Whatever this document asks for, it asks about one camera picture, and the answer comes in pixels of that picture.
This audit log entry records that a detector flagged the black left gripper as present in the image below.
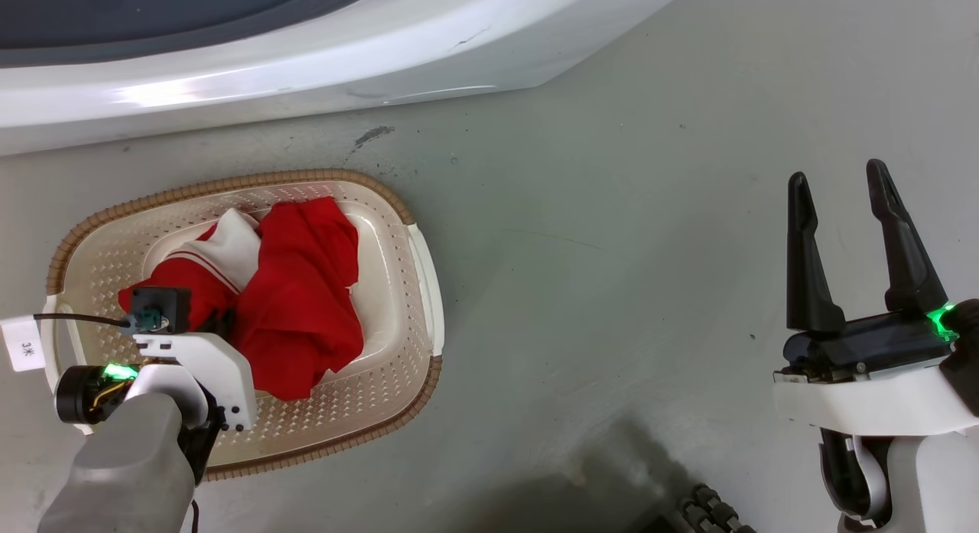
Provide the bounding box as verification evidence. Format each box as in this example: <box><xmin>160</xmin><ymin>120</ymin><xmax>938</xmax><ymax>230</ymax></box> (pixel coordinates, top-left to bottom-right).
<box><xmin>55</xmin><ymin>307</ymin><xmax>236</xmax><ymax>426</ymax></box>

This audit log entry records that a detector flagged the cream plastic laundry basket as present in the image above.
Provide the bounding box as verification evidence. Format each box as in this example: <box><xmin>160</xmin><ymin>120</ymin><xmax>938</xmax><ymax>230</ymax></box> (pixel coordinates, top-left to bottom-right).
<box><xmin>40</xmin><ymin>168</ymin><xmax>445</xmax><ymax>482</ymax></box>

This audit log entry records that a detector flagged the black ribbed conduit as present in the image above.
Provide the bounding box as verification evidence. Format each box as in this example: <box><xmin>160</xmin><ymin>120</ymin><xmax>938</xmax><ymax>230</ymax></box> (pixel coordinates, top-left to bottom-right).
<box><xmin>679</xmin><ymin>483</ymin><xmax>758</xmax><ymax>533</ymax></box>

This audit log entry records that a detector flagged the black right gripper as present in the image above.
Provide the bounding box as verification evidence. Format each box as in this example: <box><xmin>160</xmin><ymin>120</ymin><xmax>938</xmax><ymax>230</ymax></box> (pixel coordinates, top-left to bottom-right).
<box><xmin>774</xmin><ymin>159</ymin><xmax>979</xmax><ymax>416</ymax></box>

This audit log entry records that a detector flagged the white cable tag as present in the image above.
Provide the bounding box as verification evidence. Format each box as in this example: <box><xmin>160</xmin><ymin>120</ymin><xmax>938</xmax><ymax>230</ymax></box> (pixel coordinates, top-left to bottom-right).
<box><xmin>0</xmin><ymin>317</ymin><xmax>44</xmax><ymax>373</ymax></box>

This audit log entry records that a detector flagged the white left camera bracket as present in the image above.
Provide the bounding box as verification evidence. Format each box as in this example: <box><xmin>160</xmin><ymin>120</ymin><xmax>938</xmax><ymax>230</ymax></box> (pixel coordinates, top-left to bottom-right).
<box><xmin>126</xmin><ymin>332</ymin><xmax>258</xmax><ymax>432</ymax></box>

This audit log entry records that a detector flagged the white front-load washing machine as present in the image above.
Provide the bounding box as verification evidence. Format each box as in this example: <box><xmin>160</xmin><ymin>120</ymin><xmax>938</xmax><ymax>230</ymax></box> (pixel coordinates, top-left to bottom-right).
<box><xmin>0</xmin><ymin>0</ymin><xmax>701</xmax><ymax>158</ymax></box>

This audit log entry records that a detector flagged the grey rubber door gasket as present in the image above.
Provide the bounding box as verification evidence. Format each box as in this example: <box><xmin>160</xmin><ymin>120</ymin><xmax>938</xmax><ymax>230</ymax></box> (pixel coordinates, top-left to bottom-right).
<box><xmin>0</xmin><ymin>0</ymin><xmax>391</xmax><ymax>69</ymax></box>

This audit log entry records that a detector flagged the red and white garment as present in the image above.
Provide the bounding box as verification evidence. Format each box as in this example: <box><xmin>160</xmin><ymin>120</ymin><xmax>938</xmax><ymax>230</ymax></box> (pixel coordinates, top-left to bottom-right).
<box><xmin>117</xmin><ymin>197</ymin><xmax>366</xmax><ymax>402</ymax></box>

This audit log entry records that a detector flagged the thin black left camera cable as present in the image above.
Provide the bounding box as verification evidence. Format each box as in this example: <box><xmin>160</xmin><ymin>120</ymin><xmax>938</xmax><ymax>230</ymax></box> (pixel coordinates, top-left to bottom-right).
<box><xmin>33</xmin><ymin>313</ymin><xmax>132</xmax><ymax>329</ymax></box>

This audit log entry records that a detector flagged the white camera bracket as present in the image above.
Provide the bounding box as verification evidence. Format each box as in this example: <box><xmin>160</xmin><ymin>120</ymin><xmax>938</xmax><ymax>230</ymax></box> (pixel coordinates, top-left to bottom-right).
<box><xmin>126</xmin><ymin>332</ymin><xmax>258</xmax><ymax>432</ymax></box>
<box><xmin>772</xmin><ymin>357</ymin><xmax>979</xmax><ymax>436</ymax></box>

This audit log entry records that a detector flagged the white right camera bracket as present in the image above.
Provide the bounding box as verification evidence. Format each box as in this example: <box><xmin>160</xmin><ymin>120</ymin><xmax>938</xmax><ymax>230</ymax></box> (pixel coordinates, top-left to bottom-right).
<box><xmin>772</xmin><ymin>357</ymin><xmax>979</xmax><ymax>436</ymax></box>

